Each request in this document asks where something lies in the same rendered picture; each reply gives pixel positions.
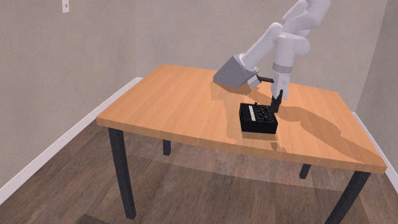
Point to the black lighting desk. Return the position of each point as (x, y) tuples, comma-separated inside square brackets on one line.
[(257, 119)]

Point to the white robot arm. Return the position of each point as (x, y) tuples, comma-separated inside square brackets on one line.
[(290, 40)]

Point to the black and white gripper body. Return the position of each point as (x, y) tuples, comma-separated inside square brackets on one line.
[(281, 82)]

